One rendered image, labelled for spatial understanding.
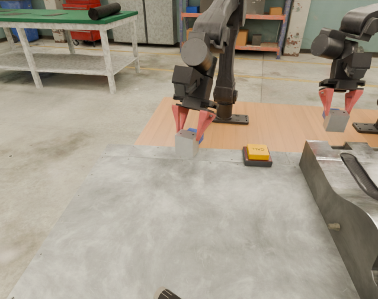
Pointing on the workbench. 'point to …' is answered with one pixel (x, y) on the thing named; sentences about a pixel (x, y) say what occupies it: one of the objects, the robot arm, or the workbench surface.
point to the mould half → (352, 211)
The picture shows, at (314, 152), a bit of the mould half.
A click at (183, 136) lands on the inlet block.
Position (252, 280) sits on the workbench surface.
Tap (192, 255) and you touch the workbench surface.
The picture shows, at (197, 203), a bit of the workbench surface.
